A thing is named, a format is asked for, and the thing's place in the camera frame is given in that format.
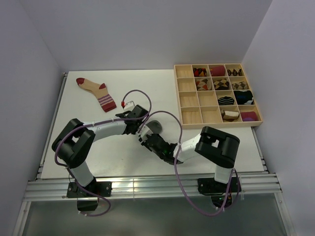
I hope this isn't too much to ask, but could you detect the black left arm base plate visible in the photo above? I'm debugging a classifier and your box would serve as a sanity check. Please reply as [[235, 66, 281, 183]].
[[66, 181, 112, 213]]

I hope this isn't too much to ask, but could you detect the black blue rolled sock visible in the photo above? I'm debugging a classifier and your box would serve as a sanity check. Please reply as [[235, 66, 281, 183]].
[[234, 90, 254, 105]]

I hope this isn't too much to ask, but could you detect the brown tan argyle rolled sock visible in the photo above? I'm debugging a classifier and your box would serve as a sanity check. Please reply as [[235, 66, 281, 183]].
[[213, 79, 229, 90]]

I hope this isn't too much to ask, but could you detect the black white striped rolled sock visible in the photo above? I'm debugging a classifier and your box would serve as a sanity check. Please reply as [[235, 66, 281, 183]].
[[218, 96, 235, 106]]

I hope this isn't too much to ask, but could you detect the wooden compartment tray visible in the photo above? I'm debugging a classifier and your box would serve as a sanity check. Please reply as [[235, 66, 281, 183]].
[[174, 63, 263, 129]]

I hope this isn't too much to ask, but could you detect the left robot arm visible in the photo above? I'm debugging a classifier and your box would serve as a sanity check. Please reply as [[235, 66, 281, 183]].
[[52, 105, 149, 196]]

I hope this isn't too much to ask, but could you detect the red orange argyle rolled sock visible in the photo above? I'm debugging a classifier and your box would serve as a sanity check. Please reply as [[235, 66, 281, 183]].
[[192, 67, 207, 77]]

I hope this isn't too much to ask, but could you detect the beige rolled sock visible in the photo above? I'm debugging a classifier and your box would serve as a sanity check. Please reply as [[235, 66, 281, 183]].
[[220, 110, 239, 120]]

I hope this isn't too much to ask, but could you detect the brown white argyle rolled sock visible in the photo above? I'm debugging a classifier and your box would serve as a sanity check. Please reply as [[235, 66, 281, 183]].
[[227, 68, 243, 77]]

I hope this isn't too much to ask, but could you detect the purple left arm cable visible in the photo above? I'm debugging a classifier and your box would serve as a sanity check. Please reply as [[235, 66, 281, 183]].
[[54, 89, 151, 217]]

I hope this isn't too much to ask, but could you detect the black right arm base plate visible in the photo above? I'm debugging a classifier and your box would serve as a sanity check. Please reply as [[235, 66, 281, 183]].
[[197, 177, 242, 208]]

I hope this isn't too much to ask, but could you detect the tan sock with purple stripes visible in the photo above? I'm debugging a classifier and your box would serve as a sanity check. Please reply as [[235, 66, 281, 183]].
[[76, 78, 117, 112]]

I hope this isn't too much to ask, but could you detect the crimson rolled sock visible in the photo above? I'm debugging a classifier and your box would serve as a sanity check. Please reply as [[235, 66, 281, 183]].
[[210, 65, 225, 77]]

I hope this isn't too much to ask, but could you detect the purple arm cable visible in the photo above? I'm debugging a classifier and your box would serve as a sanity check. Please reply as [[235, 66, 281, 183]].
[[54, 89, 151, 217], [137, 111, 241, 217]]

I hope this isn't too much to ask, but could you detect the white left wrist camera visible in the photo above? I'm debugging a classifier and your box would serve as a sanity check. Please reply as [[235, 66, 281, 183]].
[[121, 101, 135, 111]]

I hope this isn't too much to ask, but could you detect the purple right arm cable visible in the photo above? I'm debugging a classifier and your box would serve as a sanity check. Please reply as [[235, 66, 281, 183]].
[[137, 111, 241, 217]]

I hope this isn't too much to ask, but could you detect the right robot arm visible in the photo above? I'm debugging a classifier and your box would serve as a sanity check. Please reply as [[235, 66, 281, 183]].
[[138, 126, 240, 192]]

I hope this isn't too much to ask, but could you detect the tan orange argyle sock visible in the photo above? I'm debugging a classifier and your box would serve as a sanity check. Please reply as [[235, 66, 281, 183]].
[[195, 78, 212, 91]]

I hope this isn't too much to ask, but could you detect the magenta purple rolled sock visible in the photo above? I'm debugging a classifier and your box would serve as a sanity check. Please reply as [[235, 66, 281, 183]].
[[241, 111, 258, 122]]

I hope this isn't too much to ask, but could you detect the grey brown argyle rolled sock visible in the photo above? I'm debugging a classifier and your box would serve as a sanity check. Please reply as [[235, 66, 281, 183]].
[[231, 81, 249, 90]]

